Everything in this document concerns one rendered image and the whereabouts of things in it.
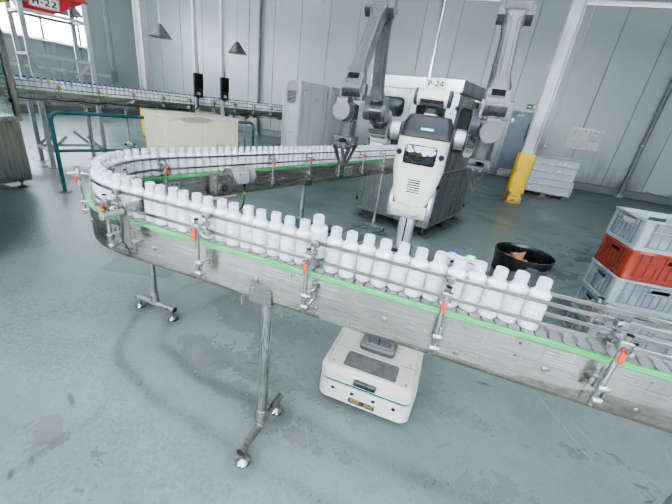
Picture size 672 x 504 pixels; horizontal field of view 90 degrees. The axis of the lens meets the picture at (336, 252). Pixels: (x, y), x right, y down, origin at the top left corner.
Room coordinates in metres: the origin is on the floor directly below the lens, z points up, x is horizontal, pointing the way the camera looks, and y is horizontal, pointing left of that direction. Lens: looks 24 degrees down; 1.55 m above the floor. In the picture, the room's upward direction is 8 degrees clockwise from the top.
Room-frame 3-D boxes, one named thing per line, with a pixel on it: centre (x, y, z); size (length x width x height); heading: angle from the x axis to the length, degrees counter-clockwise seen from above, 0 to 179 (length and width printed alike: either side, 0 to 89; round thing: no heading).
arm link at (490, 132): (1.07, -0.40, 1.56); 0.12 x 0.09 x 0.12; 163
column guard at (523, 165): (7.83, -3.89, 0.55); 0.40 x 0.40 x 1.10; 73
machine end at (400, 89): (5.44, -1.14, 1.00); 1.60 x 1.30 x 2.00; 145
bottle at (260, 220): (1.16, 0.29, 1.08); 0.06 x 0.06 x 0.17
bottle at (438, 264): (0.98, -0.33, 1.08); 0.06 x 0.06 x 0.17
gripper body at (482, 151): (1.11, -0.41, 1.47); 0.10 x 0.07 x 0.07; 161
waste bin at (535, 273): (2.59, -1.54, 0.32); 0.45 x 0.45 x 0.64
